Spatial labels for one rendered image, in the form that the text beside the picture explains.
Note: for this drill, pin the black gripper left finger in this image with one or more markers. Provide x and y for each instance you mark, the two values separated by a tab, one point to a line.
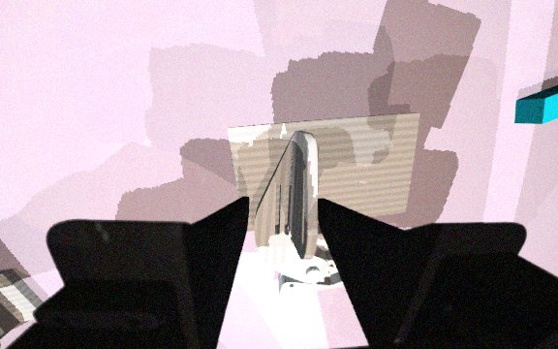
201	260

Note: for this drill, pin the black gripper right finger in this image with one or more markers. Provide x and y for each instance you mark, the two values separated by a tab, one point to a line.
386	271

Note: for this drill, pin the cyan rectangular bar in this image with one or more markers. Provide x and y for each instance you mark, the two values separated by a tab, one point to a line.
538	108

